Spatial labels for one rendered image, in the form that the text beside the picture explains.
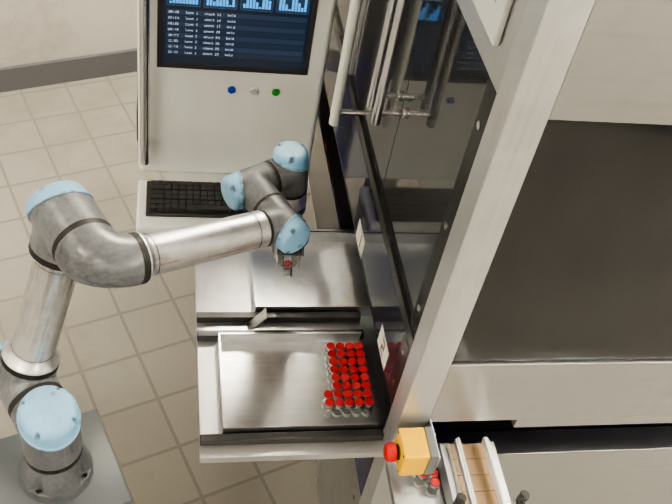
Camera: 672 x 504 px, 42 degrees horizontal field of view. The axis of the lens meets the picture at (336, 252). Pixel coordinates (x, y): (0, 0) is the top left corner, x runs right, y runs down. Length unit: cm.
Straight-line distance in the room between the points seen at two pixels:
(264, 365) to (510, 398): 57
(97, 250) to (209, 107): 100
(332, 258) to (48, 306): 85
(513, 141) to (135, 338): 213
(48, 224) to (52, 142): 241
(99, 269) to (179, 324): 172
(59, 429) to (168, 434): 121
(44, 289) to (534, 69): 98
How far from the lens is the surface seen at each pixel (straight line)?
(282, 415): 199
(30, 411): 183
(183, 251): 162
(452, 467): 194
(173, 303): 334
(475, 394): 183
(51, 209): 164
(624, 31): 129
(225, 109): 249
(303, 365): 208
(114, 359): 318
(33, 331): 181
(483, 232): 146
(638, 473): 231
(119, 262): 156
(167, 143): 256
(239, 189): 180
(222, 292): 220
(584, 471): 222
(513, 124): 132
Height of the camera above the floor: 252
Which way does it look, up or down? 44 degrees down
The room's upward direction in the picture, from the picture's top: 12 degrees clockwise
